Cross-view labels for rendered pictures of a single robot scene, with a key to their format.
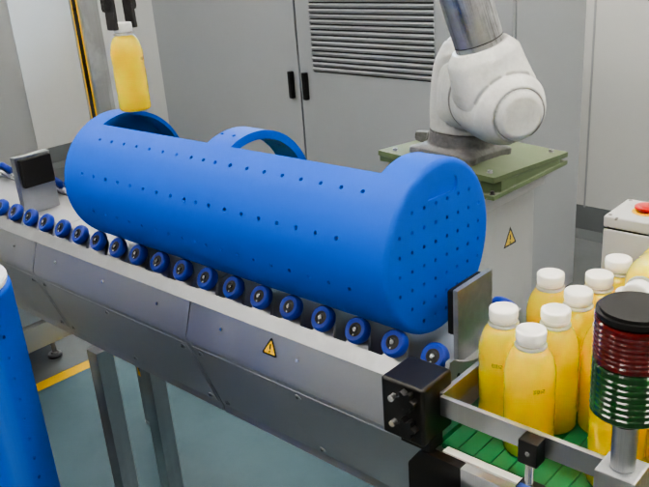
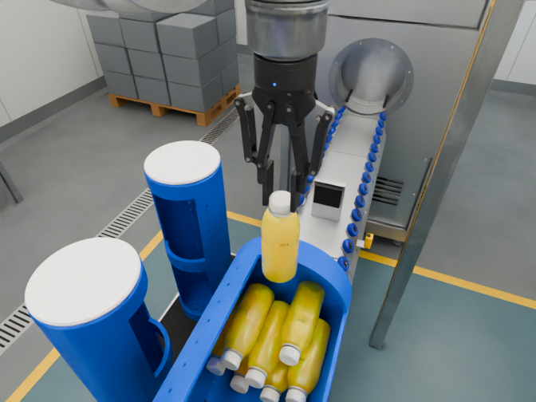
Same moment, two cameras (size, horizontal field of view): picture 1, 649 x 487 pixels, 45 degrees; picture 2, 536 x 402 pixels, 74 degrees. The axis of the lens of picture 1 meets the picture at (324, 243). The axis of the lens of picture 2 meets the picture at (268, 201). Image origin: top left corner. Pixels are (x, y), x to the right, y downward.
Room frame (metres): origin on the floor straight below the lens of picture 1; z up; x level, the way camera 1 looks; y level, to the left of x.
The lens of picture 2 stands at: (1.47, -0.01, 1.79)
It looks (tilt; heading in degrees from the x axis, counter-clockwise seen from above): 41 degrees down; 67
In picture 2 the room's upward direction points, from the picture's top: straight up
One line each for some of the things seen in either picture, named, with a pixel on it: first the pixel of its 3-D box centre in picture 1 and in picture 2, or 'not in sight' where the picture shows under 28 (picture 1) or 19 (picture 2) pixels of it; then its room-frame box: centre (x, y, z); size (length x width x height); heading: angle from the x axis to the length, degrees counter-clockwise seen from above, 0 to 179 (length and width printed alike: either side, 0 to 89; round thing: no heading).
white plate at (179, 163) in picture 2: not in sight; (183, 161); (1.61, 1.13, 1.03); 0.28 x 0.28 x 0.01
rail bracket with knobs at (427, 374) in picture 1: (419, 403); not in sight; (0.92, -0.11, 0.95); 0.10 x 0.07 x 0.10; 137
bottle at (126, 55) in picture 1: (129, 71); (280, 240); (1.66, 0.38, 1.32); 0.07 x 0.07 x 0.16
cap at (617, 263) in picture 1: (618, 263); not in sight; (1.07, -0.44, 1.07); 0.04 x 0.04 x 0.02
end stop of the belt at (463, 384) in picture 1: (514, 342); not in sight; (1.04, -0.28, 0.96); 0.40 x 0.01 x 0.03; 137
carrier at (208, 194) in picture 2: not in sight; (198, 242); (1.61, 1.13, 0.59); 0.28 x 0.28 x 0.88
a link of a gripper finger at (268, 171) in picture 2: (110, 12); (267, 183); (1.64, 0.39, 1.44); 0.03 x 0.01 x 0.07; 47
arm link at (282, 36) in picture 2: not in sight; (285, 25); (1.66, 0.38, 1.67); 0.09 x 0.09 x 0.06
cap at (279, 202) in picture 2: (122, 27); (281, 202); (1.66, 0.38, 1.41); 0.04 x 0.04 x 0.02
